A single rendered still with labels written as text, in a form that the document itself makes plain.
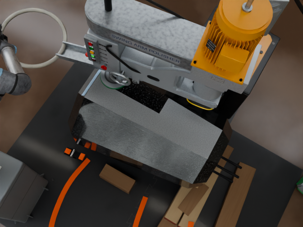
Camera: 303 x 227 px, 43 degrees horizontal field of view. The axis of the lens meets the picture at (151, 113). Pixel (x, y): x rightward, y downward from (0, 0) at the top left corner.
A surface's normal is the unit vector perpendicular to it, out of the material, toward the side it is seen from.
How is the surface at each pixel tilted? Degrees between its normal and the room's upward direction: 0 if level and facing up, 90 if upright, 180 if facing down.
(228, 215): 0
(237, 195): 0
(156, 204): 0
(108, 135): 45
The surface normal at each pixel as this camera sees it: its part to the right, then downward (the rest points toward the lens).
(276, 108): 0.05, -0.32
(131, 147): -0.28, 0.36
